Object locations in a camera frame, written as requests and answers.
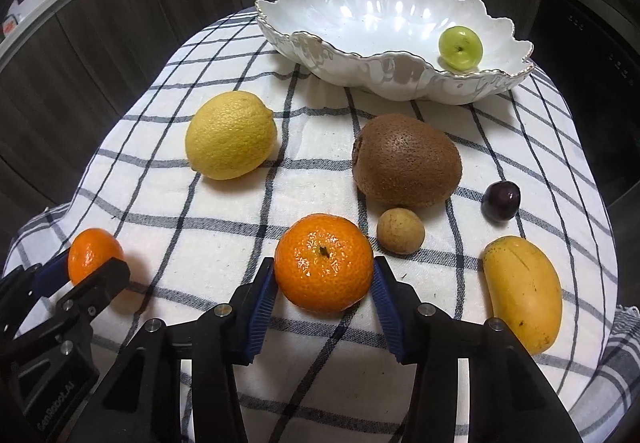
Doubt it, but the orange mandarin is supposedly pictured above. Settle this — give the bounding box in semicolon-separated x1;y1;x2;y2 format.
273;214;373;314
67;227;125;285

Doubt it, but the yellow mango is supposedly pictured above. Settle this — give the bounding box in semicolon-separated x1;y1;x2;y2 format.
482;236;563;355

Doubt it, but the tan longan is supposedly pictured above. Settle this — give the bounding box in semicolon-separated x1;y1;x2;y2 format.
376;208;425;255

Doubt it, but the yellow lemon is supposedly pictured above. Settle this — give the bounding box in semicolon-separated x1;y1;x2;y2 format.
184;91;278;181

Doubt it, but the brown kiwi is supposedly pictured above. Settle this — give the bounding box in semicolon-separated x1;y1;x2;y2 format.
352;114;462;208

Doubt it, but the green apple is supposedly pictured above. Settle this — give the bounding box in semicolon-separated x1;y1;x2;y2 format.
438;26;484;72

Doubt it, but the checked white tablecloth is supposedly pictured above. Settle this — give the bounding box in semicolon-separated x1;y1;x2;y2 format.
6;11;639;442

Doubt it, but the white scalloped ceramic bowl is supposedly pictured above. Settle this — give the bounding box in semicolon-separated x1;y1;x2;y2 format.
255;0;535;105

